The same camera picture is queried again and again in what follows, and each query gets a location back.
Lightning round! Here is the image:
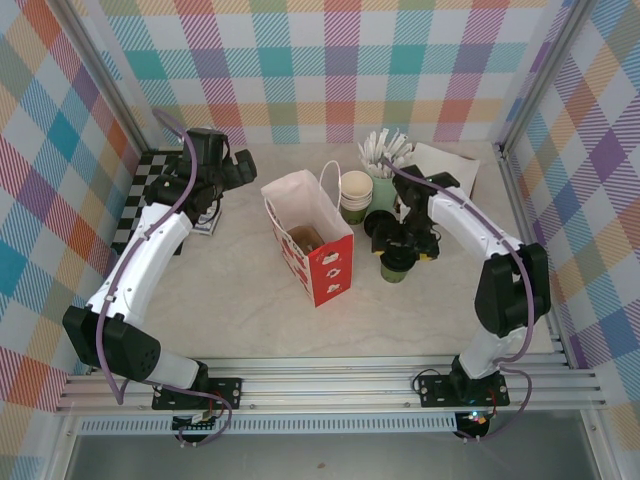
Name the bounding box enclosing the black plastic cup lid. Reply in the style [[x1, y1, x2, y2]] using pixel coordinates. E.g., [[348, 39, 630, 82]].
[[378, 249, 418, 274]]

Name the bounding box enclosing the green paper coffee cup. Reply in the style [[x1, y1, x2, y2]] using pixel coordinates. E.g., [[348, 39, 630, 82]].
[[380, 264, 415, 286]]

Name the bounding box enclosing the red white paper gift bag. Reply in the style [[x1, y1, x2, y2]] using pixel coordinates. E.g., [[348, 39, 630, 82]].
[[260, 159, 355, 309]]

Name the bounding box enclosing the mint green straw holder cup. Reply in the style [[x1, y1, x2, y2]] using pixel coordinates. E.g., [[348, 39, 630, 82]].
[[367, 162, 401, 221]]

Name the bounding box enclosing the black grey chessboard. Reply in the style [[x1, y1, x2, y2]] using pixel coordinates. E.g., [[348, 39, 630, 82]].
[[110, 149, 187, 257]]

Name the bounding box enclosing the blue playing cards box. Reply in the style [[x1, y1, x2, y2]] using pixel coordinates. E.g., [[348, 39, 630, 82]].
[[193, 207, 224, 236]]

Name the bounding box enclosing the white paper napkin stack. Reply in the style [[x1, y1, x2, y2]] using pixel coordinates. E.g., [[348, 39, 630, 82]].
[[407, 142, 482, 199]]

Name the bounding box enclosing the aluminium side rail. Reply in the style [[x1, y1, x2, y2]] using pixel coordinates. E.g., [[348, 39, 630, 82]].
[[497, 143, 572, 369]]

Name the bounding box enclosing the purple cable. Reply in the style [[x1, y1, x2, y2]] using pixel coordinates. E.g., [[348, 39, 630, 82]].
[[95, 107, 232, 448], [382, 157, 534, 444]]

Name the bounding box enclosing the aluminium frame post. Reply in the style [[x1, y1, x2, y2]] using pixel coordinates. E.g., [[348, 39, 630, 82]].
[[497, 0, 601, 149], [59, 0, 164, 154]]

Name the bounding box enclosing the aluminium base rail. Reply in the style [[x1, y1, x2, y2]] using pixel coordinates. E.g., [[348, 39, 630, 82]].
[[54, 355, 609, 414]]

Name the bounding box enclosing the slotted grey cable duct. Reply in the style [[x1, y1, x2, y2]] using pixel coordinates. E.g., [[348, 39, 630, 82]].
[[78, 418, 459, 435]]

